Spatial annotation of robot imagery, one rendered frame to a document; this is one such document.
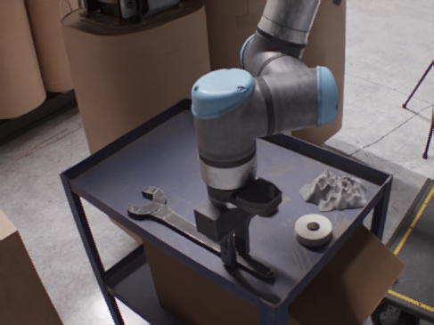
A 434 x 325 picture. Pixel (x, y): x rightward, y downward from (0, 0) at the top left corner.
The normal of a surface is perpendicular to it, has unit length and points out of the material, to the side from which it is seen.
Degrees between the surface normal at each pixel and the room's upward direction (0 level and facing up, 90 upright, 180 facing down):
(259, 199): 0
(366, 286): 26
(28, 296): 90
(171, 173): 0
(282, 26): 79
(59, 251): 0
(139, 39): 90
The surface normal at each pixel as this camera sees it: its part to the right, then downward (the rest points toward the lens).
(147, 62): 0.44, 0.50
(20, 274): 0.71, 0.37
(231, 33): -0.04, 0.58
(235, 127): 0.22, 0.54
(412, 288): -0.07, -0.81
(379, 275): 0.26, -0.58
